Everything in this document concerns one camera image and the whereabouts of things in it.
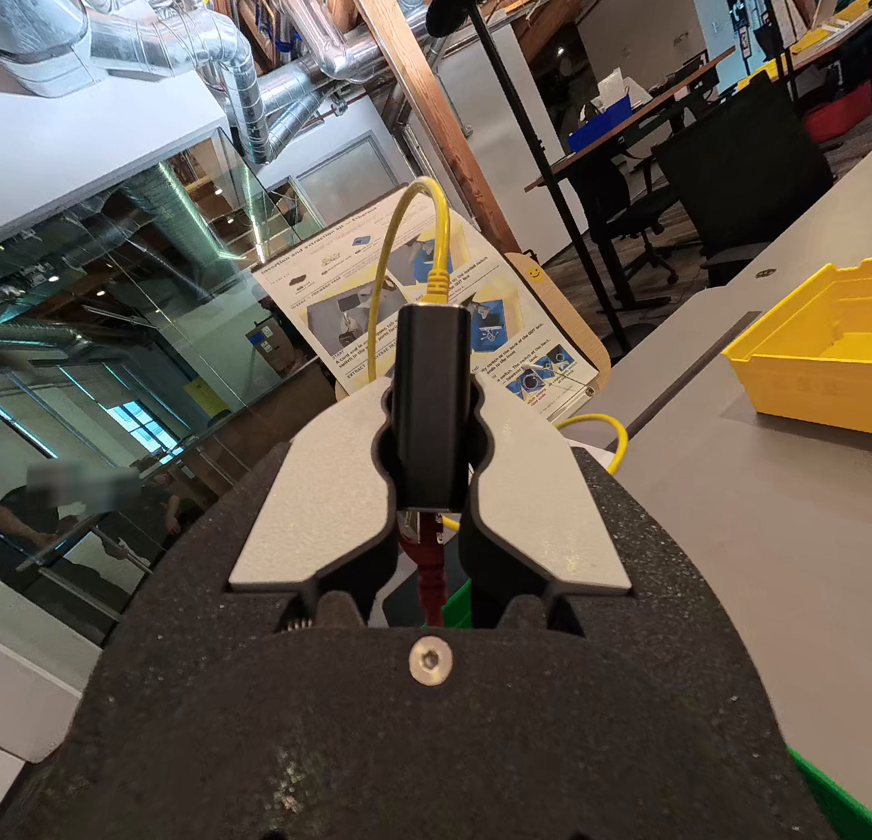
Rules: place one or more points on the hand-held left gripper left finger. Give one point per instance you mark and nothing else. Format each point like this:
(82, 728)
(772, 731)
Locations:
(320, 506)

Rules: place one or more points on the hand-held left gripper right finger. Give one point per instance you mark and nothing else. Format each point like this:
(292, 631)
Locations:
(538, 506)

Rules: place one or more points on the black ethernet switch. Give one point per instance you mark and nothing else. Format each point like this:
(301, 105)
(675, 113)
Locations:
(430, 404)

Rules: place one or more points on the yellow plastic bin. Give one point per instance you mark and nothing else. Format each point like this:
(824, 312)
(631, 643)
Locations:
(804, 363)

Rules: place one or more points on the green plastic bin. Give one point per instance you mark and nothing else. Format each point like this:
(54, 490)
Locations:
(838, 806)

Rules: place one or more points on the printed instruction sheet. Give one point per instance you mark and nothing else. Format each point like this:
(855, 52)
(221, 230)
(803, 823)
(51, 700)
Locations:
(320, 288)

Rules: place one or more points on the yellow smiley sticker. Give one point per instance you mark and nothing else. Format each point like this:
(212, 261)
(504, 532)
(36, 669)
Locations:
(535, 272)

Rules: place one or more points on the small black office chair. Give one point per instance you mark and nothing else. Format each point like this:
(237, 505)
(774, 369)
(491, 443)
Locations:
(627, 206)

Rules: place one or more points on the blue storage bin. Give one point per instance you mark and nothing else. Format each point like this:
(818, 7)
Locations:
(603, 124)

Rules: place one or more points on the black floor lamp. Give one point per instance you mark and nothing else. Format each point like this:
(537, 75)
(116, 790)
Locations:
(518, 117)

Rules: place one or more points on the large black office chair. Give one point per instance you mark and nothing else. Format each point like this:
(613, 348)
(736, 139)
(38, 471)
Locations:
(742, 172)

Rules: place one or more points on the wooden support beam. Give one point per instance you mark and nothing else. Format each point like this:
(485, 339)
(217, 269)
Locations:
(436, 117)

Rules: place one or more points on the brown office desk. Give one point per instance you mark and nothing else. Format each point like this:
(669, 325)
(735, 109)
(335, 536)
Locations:
(633, 114)

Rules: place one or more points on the red beanbag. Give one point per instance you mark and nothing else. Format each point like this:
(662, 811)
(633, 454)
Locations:
(841, 114)

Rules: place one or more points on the silver ventilation duct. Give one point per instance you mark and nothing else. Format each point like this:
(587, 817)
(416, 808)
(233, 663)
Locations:
(327, 43)
(136, 36)

